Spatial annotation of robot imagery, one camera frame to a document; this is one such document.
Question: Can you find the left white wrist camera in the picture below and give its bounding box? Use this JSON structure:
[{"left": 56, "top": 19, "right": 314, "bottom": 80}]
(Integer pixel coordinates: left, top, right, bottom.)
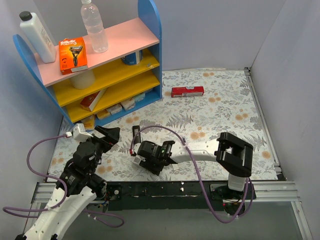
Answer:
[{"left": 65, "top": 123, "right": 93, "bottom": 142}]

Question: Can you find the white snack packet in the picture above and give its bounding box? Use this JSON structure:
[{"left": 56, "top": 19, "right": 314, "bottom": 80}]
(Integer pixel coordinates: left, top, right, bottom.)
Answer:
[
  {"left": 106, "top": 103, "right": 123, "bottom": 115},
  {"left": 120, "top": 97, "right": 136, "bottom": 111}
]

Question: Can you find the green sponge pack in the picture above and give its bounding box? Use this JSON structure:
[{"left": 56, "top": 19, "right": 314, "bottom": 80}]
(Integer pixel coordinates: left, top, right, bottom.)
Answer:
[{"left": 133, "top": 92, "right": 146, "bottom": 103}]

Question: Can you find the clear plastic water bottle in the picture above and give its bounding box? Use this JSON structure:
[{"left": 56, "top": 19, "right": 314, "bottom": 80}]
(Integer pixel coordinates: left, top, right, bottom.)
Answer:
[{"left": 80, "top": 0, "right": 109, "bottom": 53}]

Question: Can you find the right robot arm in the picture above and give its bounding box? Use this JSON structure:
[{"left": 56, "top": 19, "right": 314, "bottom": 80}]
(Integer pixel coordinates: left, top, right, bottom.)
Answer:
[{"left": 133, "top": 132, "right": 254, "bottom": 199}]

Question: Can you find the blue white can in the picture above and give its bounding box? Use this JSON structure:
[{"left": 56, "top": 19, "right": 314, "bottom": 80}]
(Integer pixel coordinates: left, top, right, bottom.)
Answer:
[{"left": 121, "top": 50, "right": 143, "bottom": 66}]

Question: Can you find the yellow snack packet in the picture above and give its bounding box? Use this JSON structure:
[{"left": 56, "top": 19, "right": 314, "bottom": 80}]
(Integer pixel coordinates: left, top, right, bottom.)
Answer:
[{"left": 80, "top": 115, "right": 95, "bottom": 131}]

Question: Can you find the orange razor box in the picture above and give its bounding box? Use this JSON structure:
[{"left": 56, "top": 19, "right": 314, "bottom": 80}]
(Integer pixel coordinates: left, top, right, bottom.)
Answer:
[{"left": 58, "top": 37, "right": 88, "bottom": 75}]

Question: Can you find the blue pink yellow shelf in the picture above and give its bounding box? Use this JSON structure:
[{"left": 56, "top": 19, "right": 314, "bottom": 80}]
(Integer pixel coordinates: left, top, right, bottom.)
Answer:
[{"left": 13, "top": 0, "right": 162, "bottom": 124}]

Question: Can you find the white cylindrical container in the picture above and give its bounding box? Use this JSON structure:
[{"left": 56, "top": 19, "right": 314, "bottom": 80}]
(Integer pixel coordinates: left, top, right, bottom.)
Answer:
[{"left": 69, "top": 70, "right": 96, "bottom": 90}]

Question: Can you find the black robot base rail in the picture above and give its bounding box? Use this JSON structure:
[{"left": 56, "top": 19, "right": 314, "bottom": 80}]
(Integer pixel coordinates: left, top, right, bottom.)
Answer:
[{"left": 82, "top": 179, "right": 253, "bottom": 217}]

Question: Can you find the floral table mat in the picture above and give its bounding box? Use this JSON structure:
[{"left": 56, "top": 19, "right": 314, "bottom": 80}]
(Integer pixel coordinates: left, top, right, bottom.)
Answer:
[{"left": 47, "top": 69, "right": 280, "bottom": 182}]

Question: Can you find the red white book box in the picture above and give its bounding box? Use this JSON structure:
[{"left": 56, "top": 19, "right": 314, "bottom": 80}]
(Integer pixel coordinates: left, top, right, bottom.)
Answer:
[{"left": 80, "top": 88, "right": 107, "bottom": 112}]

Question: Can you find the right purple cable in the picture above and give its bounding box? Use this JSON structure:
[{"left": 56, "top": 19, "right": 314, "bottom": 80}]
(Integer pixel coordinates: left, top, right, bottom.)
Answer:
[{"left": 131, "top": 124, "right": 256, "bottom": 223}]

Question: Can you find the red toothpaste box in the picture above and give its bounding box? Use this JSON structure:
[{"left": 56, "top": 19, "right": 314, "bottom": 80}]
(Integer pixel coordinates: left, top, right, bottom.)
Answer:
[{"left": 171, "top": 86, "right": 205, "bottom": 98}]

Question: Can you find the white bottle black cap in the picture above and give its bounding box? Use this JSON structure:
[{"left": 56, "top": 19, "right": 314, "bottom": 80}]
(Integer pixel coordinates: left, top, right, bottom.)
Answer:
[{"left": 19, "top": 11, "right": 56, "bottom": 64}]

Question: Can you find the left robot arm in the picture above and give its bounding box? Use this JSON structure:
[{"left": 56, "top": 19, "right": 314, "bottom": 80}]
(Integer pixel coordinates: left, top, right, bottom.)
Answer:
[{"left": 16, "top": 123, "right": 121, "bottom": 240}]

